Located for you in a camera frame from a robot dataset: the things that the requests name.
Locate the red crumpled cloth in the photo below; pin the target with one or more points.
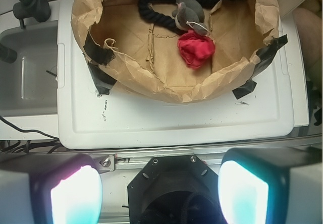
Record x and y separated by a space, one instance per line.
195 49

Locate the brown paper bag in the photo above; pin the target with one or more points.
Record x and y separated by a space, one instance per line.
143 36

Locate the black tape strip right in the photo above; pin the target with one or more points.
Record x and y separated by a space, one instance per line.
267 54

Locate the black tape piece lower left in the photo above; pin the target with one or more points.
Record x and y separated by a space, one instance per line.
102 81

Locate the black tape strip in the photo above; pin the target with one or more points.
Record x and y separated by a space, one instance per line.
98 54
267 54

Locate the grey plush mouse toy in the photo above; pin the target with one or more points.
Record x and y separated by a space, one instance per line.
189 15

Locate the white plastic bin lid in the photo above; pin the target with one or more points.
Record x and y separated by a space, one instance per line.
88 120

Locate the black tape piece lower right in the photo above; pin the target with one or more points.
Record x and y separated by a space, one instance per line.
245 89

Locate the grey plastic sink basin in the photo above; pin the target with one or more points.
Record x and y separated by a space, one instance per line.
29 86

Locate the black tape strip left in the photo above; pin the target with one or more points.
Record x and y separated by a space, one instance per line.
98 54

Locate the black tape piece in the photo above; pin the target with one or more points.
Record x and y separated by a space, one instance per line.
102 81
245 89

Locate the aluminium extrusion rail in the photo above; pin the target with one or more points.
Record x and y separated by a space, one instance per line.
117 162

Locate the black octagonal mount plate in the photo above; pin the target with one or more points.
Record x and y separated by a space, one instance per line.
174 189

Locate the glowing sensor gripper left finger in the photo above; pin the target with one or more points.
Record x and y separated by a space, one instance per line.
50 188

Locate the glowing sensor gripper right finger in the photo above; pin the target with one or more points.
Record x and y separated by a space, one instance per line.
271 185

